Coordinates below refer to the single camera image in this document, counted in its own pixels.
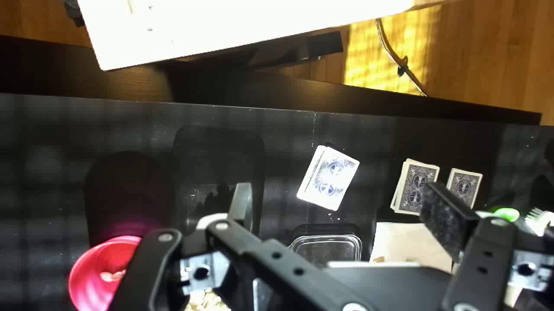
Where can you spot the blue playing card deck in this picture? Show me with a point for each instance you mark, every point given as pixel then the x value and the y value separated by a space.
pixel 465 185

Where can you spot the green round cap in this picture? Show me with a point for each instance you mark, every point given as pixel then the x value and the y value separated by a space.
pixel 503 214

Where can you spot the small white bottle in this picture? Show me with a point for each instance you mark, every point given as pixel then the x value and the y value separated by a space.
pixel 540 221

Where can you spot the clear plastic container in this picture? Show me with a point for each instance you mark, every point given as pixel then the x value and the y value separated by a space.
pixel 327 247

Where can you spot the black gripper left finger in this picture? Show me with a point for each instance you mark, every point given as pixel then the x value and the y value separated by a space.
pixel 271 255

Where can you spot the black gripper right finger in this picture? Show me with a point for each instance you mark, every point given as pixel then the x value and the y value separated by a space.
pixel 451 217

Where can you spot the small card near bottle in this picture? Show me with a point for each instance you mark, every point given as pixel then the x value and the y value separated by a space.
pixel 413 186

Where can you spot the transparent bowl with snacks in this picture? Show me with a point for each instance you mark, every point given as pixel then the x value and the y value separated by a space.
pixel 211 302

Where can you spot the small card on table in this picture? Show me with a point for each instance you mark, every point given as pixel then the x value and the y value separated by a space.
pixel 328 176

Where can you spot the pink plastic bowl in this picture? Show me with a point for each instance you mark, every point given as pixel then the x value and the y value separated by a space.
pixel 93 281

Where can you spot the white paper with crumbs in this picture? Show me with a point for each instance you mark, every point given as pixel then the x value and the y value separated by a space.
pixel 404 242

